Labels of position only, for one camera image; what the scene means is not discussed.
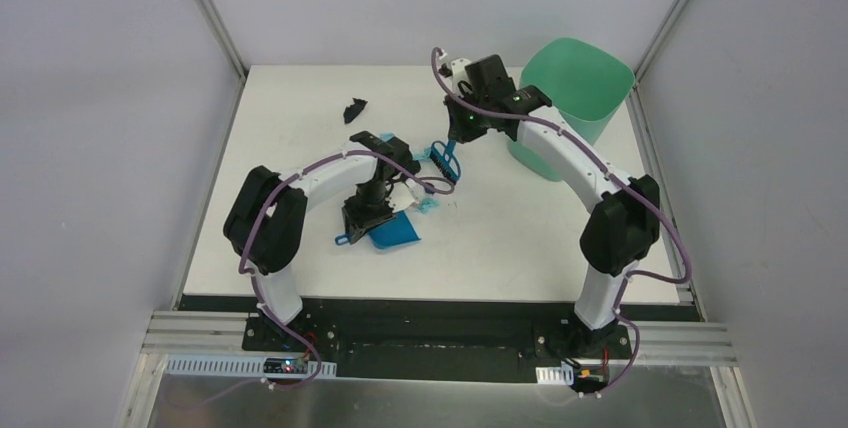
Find blue plastic dustpan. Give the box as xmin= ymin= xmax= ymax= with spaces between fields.
xmin=334 ymin=211 xmax=421 ymax=250

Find blue hand brush black bristles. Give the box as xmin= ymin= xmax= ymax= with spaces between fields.
xmin=429 ymin=140 xmax=462 ymax=184

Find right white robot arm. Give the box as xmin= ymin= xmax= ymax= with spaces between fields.
xmin=431 ymin=48 xmax=660 ymax=358

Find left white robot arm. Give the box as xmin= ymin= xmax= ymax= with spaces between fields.
xmin=223 ymin=131 xmax=421 ymax=353

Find black paper scrap far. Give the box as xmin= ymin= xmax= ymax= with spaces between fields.
xmin=343 ymin=98 xmax=368 ymax=125

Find green plastic bin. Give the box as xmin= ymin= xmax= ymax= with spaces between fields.
xmin=519 ymin=38 xmax=635 ymax=145

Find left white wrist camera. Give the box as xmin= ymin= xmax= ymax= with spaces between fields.
xmin=391 ymin=180 xmax=428 ymax=211

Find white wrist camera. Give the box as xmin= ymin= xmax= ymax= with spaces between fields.
xmin=439 ymin=58 xmax=471 ymax=93
xmin=391 ymin=180 xmax=428 ymax=211

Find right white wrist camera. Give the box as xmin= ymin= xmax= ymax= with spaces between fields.
xmin=439 ymin=58 xmax=471 ymax=93

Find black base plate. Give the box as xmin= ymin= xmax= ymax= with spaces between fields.
xmin=178 ymin=295 xmax=633 ymax=383

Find left white cable duct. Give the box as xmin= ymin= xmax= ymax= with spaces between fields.
xmin=164 ymin=355 xmax=337 ymax=380

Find white cable duct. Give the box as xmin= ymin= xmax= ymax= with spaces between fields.
xmin=164 ymin=355 xmax=337 ymax=380
xmin=535 ymin=364 xmax=574 ymax=386

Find right white cable duct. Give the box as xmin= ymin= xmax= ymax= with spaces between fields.
xmin=535 ymin=364 xmax=574 ymax=386

